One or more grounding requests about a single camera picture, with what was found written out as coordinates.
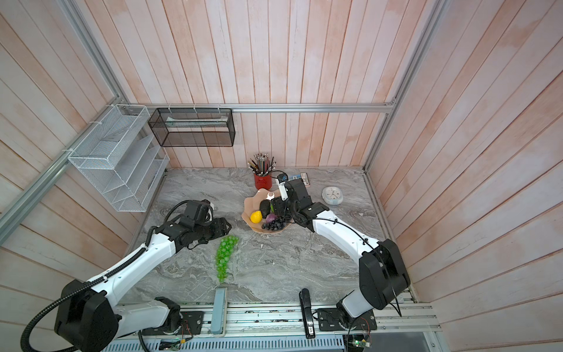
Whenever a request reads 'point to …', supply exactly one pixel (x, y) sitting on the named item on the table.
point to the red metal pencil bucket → (263, 182)
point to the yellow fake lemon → (256, 217)
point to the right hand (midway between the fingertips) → (279, 197)
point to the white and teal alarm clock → (332, 195)
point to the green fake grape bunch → (226, 246)
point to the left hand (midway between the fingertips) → (225, 233)
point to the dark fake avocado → (265, 207)
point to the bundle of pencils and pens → (261, 164)
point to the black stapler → (305, 304)
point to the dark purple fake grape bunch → (276, 224)
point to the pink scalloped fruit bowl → (252, 204)
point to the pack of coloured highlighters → (303, 176)
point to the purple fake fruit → (270, 217)
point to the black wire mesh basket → (193, 127)
